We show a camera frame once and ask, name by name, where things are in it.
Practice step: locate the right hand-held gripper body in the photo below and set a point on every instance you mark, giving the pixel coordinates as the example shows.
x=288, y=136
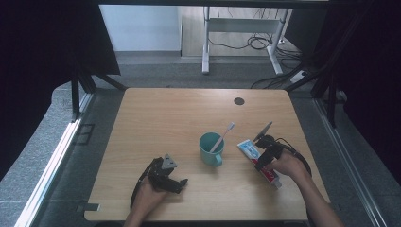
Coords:
x=271, y=146

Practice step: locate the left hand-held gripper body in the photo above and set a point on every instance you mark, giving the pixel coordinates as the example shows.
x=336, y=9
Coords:
x=160, y=176

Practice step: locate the white toothpaste tube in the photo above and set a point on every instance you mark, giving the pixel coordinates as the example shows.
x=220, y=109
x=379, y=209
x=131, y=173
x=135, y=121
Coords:
x=249, y=149

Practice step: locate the teal cup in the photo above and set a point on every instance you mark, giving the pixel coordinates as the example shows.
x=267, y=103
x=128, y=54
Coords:
x=206, y=157

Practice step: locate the pink toothbrush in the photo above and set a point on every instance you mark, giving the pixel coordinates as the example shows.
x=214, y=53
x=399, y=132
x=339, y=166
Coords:
x=225, y=134

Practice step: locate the person's right hand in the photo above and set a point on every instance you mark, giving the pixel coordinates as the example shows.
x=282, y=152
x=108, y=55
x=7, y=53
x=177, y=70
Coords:
x=288, y=165

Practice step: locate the person's left hand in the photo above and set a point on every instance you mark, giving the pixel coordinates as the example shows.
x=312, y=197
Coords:
x=148, y=198

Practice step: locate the white power strip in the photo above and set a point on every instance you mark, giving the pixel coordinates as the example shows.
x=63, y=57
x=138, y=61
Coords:
x=298, y=76

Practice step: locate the black curtain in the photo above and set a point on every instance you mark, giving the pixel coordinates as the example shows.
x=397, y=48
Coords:
x=38, y=63
x=369, y=78

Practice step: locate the aluminium rail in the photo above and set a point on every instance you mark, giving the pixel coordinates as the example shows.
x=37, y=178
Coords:
x=50, y=170
x=343, y=157

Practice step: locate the black metal frame post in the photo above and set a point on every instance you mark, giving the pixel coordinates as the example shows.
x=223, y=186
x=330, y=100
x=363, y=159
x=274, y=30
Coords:
x=331, y=101
x=75, y=97

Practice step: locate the grey table bracket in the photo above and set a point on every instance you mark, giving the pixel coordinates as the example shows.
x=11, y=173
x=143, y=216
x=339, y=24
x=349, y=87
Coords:
x=88, y=207

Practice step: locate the white desk frame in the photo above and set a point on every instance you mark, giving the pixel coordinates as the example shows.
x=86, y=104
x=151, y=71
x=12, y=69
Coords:
x=242, y=25

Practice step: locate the black overhead frame bar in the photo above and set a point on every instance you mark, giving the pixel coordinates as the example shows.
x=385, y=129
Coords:
x=214, y=2

